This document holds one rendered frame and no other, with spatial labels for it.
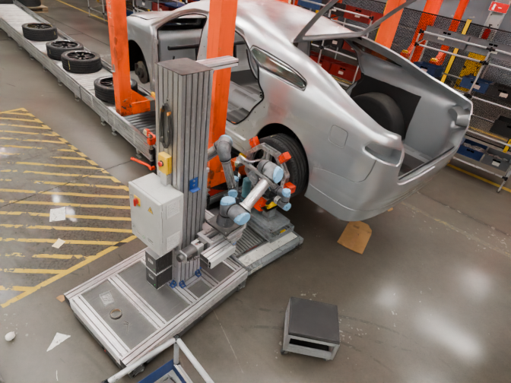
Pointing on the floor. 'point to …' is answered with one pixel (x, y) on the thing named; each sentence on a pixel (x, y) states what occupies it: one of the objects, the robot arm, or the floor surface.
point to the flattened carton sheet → (355, 236)
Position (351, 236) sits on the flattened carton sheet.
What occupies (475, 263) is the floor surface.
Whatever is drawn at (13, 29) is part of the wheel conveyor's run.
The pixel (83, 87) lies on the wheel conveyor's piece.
